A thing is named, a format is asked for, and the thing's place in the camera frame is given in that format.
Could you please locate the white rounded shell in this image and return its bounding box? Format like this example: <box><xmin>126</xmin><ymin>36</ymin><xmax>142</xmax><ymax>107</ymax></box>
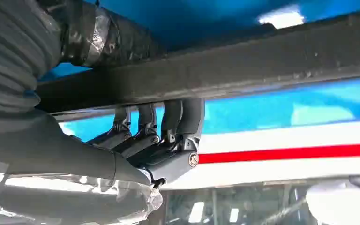
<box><xmin>306</xmin><ymin>179</ymin><xmax>360</xmax><ymax>225</ymax></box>

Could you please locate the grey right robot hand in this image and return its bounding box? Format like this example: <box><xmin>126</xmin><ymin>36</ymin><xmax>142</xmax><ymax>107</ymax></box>
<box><xmin>0</xmin><ymin>98</ymin><xmax>206</xmax><ymax>225</ymax></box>

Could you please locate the black taped cable bundle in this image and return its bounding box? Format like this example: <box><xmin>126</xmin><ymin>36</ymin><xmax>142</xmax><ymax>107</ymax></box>
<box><xmin>37</xmin><ymin>0</ymin><xmax>165</xmax><ymax>69</ymax></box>

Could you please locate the blue white red striped panel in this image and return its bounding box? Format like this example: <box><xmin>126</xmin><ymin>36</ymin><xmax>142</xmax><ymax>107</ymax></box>
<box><xmin>38</xmin><ymin>0</ymin><xmax>360</xmax><ymax>191</ymax></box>

